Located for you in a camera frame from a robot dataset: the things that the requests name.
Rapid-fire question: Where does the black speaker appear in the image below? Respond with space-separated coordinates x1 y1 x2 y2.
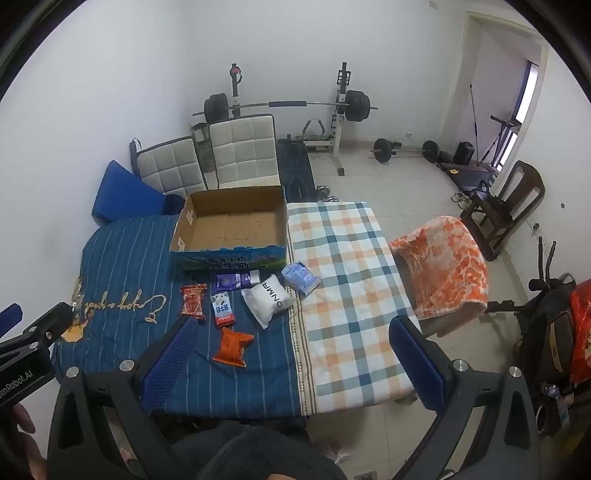
453 141 476 166

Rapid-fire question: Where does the blue cushion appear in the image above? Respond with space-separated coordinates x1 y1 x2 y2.
91 160 169 227

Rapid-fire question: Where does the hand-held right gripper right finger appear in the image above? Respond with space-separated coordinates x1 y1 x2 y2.
388 316 546 480

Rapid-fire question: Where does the white zip pouch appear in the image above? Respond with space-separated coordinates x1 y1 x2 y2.
241 274 297 330

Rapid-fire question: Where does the plaid mattress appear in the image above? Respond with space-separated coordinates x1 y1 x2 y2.
286 200 417 414

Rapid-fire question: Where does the racked barbell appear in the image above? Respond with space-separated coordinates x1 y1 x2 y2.
193 90 378 123

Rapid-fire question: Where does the orange snack packet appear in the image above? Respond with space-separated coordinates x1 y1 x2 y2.
212 327 256 368

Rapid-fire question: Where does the purple toothpaste tube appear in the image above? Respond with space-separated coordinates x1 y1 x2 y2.
215 271 262 291

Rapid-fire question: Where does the white weight rack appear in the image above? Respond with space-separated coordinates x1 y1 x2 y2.
226 62 352 177

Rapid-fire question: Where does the red bag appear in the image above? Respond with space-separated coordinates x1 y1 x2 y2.
569 284 591 384

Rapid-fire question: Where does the dark blue bench pad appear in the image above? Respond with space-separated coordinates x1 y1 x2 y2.
276 141 317 200

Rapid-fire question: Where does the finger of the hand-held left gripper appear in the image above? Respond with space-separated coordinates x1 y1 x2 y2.
0 305 24 330
21 301 75 347

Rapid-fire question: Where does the blue striped blanket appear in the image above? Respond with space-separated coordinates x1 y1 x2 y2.
51 215 309 418

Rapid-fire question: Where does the blue white tissue packet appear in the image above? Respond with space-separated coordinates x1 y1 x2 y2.
281 261 321 295

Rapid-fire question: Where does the black exercise bike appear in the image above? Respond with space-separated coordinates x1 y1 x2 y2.
485 237 579 437

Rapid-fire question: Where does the short floor barbell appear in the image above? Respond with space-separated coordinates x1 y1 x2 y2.
370 137 441 165

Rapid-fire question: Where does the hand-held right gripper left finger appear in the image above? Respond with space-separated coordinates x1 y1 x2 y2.
46 316 201 480

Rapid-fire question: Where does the small milk carton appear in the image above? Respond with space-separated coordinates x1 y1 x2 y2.
211 292 236 328

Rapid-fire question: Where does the dark wooden chair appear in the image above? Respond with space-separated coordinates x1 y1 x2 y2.
460 160 546 262

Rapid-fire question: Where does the white quilted chair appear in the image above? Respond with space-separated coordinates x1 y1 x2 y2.
137 136 208 200
208 114 282 191

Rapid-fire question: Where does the orange floral towel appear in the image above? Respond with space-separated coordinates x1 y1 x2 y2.
389 215 489 320

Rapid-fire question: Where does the person's left hand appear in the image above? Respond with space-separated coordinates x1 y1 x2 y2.
11 402 47 480

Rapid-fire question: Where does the cardboard box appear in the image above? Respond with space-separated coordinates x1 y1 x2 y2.
170 185 288 271

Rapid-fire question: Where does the red snack packet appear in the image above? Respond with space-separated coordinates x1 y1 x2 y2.
179 284 208 320

